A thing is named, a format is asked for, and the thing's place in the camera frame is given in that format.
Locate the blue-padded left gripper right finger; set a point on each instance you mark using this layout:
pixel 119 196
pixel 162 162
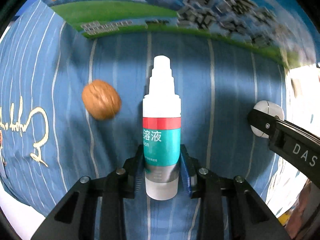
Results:
pixel 227 206

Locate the white teal spray bottle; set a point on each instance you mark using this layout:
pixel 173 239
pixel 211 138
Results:
pixel 161 132

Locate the blue striped bedsheet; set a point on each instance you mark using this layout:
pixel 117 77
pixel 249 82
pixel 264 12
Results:
pixel 50 140

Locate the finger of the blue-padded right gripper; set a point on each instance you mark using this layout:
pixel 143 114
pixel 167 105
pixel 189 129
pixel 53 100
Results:
pixel 262 124

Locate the brown walnut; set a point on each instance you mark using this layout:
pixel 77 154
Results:
pixel 101 100

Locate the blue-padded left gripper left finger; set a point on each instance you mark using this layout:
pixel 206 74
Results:
pixel 95 203

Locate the open cardboard milk box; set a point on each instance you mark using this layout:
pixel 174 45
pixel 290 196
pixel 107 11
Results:
pixel 277 28

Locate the white earbud case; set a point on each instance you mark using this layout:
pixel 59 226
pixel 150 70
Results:
pixel 270 108

